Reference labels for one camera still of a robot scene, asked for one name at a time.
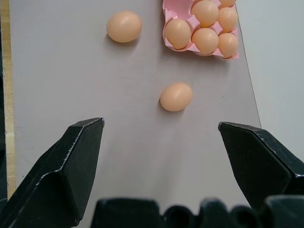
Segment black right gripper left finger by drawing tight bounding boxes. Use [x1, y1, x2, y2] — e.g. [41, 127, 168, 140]
[0, 117, 105, 228]

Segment pink egg carton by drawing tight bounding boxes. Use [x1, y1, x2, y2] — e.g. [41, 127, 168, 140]
[162, 0, 239, 60]

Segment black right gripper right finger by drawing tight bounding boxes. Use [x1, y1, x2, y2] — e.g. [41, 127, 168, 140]
[218, 122, 304, 211]

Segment beige egg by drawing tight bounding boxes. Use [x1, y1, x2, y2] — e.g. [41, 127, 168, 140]
[191, 0, 219, 28]
[191, 28, 219, 55]
[219, 0, 237, 8]
[217, 33, 238, 59]
[164, 19, 191, 50]
[217, 7, 238, 34]
[159, 82, 193, 112]
[106, 10, 143, 43]

